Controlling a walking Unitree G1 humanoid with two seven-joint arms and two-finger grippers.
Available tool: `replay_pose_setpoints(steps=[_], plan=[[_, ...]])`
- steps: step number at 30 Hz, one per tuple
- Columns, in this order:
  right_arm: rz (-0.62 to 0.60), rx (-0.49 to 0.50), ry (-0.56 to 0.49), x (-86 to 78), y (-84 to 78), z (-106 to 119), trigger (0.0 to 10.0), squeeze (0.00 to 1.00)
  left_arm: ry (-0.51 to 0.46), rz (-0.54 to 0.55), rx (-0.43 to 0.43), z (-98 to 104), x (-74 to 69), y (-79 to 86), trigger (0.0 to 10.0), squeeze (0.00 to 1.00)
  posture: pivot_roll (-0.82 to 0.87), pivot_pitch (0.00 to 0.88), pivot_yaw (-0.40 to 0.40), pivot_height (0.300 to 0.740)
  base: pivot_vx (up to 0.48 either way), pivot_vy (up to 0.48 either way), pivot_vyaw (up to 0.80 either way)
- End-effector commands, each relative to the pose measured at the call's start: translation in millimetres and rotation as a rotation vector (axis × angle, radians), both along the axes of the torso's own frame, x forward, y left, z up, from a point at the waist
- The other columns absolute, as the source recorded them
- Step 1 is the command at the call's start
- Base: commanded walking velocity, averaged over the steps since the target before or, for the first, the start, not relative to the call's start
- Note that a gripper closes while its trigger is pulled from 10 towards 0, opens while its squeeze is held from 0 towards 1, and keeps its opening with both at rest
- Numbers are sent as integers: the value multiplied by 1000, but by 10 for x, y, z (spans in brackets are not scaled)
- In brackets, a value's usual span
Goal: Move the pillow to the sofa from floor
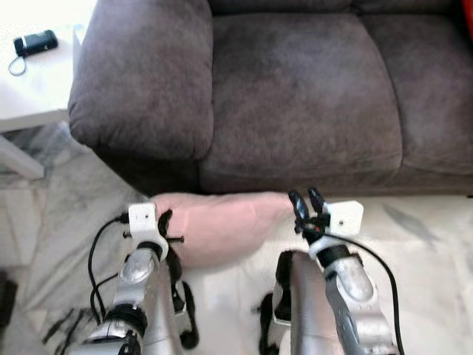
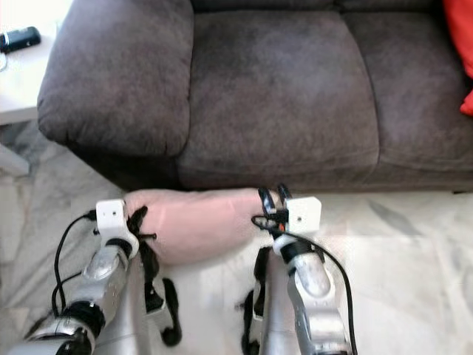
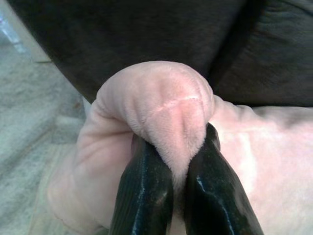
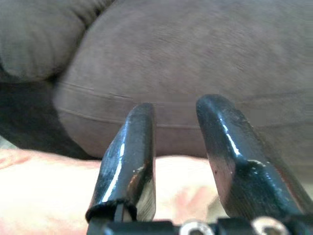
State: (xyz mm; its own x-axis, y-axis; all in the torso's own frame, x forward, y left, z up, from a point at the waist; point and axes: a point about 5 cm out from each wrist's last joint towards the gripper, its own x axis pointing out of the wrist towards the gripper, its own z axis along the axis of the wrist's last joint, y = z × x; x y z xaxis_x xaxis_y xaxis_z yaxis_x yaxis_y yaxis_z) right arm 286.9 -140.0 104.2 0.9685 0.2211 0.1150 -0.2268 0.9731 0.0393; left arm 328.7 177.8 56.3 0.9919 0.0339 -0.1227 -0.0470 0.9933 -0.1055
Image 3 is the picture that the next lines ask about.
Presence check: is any pink plush pillow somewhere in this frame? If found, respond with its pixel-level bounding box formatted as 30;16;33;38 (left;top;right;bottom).
46;61;313;235

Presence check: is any dark brown fabric sofa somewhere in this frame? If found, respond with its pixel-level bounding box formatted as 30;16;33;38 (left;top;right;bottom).
7;0;313;108

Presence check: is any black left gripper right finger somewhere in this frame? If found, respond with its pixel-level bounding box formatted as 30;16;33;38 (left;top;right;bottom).
183;122;265;235

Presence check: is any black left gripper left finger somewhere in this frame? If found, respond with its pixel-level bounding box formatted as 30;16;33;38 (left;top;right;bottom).
109;141;174;235

